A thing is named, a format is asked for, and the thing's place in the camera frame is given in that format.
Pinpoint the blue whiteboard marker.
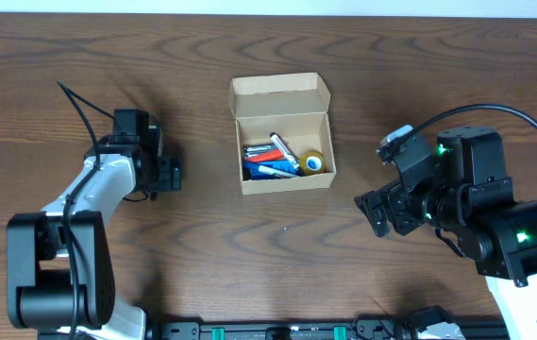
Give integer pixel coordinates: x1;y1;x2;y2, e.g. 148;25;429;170
243;161;298;178

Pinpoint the blue plastic rectangular block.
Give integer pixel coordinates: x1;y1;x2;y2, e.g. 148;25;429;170
244;160;296;180

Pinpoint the yellow tape roll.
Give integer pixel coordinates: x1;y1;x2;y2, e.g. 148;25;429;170
299;151;326;176

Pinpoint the black whiteboard marker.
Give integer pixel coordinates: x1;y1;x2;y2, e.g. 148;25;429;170
270;132;304;177

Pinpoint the cardboard box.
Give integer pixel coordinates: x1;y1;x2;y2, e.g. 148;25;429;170
228;73;337;195

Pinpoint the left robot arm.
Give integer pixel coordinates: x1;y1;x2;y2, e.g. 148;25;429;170
6;109;181;339

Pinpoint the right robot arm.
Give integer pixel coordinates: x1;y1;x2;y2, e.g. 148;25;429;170
355;127;537;339

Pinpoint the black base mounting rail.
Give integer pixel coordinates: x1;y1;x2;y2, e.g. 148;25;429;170
144;318;511;340

